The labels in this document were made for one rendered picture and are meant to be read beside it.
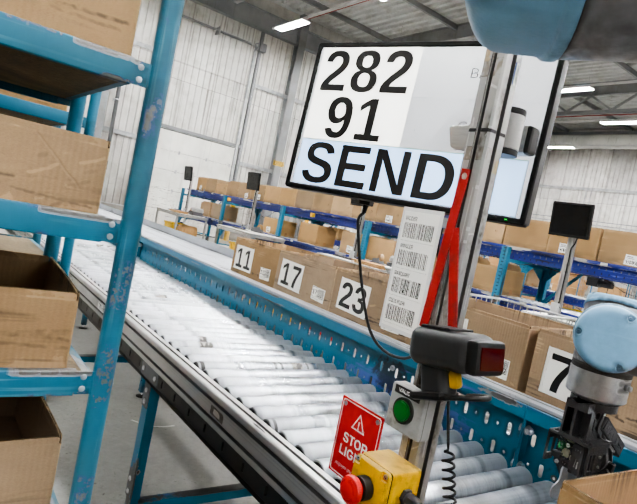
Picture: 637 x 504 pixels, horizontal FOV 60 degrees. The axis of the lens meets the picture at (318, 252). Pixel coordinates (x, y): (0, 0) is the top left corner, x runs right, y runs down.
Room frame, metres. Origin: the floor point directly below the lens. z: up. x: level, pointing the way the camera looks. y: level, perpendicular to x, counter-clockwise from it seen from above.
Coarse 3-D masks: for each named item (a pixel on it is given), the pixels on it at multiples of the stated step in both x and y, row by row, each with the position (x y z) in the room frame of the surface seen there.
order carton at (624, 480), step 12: (564, 480) 0.73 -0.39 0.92; (576, 480) 0.74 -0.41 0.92; (588, 480) 0.75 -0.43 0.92; (600, 480) 0.77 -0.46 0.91; (612, 480) 0.79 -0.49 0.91; (624, 480) 0.81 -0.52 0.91; (636, 480) 0.83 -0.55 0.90; (564, 492) 0.71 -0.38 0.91; (576, 492) 0.70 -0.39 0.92; (588, 492) 0.76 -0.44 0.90; (600, 492) 0.78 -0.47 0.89; (612, 492) 0.79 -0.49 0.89; (624, 492) 0.81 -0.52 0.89; (636, 492) 0.83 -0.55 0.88
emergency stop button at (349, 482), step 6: (348, 474) 0.75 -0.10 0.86; (342, 480) 0.75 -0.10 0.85; (348, 480) 0.74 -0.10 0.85; (354, 480) 0.73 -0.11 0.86; (342, 486) 0.74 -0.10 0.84; (348, 486) 0.73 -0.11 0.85; (354, 486) 0.73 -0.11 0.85; (360, 486) 0.73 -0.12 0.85; (342, 492) 0.74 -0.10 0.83; (348, 492) 0.73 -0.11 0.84; (354, 492) 0.73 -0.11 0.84; (360, 492) 0.73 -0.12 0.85; (342, 498) 0.75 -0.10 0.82; (348, 498) 0.73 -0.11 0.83; (354, 498) 0.73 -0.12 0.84; (360, 498) 0.73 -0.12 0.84
